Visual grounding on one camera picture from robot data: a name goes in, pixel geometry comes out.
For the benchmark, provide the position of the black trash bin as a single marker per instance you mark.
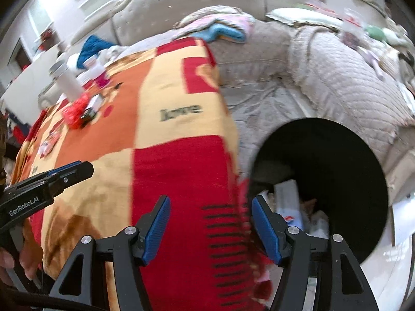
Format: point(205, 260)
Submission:
point(340, 168)

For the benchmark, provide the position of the white crumpled tissue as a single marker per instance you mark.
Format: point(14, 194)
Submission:
point(319, 223)

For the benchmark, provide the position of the blue cloth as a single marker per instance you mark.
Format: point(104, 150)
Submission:
point(94, 47)

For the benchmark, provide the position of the white plush toy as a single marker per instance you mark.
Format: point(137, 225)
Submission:
point(394, 35)

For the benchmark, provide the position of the white cushion with gold trim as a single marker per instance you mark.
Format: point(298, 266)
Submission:
point(298, 14)

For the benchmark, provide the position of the green plush toy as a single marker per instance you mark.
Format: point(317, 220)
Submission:
point(376, 31)

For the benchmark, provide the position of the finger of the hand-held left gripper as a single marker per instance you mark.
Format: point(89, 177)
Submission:
point(76, 175)
point(66, 167)

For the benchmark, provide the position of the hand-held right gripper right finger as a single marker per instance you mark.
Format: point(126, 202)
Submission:
point(264, 230)

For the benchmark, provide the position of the grey plush cloth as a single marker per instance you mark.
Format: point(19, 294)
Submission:
point(256, 110)

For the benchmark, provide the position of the white cloth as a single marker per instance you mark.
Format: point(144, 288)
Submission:
point(110, 53)

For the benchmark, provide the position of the red crinkled wrapper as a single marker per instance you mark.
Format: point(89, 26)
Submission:
point(76, 110)

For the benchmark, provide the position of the clear plastic bag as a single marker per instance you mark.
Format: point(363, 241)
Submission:
point(351, 32)

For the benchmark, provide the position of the pink flat packet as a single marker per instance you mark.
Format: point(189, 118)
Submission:
point(321, 6)

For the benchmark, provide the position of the person's left hand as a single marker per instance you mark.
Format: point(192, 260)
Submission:
point(27, 264)

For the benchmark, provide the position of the white bottle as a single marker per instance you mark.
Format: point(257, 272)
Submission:
point(69, 84)

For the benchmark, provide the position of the red orange printed blanket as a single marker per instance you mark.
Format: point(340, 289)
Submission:
point(181, 175)

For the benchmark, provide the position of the quilted beige seat cover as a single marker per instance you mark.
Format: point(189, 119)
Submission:
point(340, 81)
point(253, 51)

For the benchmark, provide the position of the pink and blue folded towel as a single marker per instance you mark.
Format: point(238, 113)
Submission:
point(223, 32)

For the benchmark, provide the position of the white paper sheet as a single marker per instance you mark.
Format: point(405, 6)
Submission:
point(403, 220)

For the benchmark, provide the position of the small dark object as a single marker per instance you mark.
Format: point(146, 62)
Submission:
point(87, 116)

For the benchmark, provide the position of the white carton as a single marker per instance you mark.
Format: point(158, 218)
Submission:
point(287, 201)

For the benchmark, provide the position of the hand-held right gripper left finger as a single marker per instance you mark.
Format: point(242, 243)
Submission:
point(159, 230)

